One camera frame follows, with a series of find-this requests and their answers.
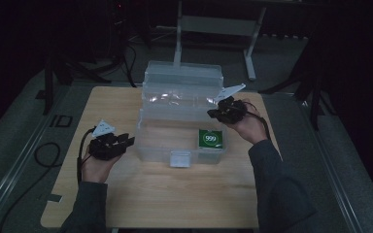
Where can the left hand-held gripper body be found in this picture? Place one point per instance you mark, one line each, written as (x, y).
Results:
(105, 147)

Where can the person's right hand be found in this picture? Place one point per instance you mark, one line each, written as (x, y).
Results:
(252, 129)

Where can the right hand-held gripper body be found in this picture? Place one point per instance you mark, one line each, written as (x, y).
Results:
(233, 110)

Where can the black stand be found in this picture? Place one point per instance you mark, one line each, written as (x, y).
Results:
(64, 69)
(314, 87)

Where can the green cardboard box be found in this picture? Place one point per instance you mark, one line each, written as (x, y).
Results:
(211, 139)

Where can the person's left hand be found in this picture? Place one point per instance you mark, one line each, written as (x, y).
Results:
(95, 171)

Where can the clear plastic storage box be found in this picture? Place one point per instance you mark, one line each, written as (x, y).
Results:
(175, 97)

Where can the white metal stand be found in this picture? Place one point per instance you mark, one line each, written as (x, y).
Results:
(218, 26)

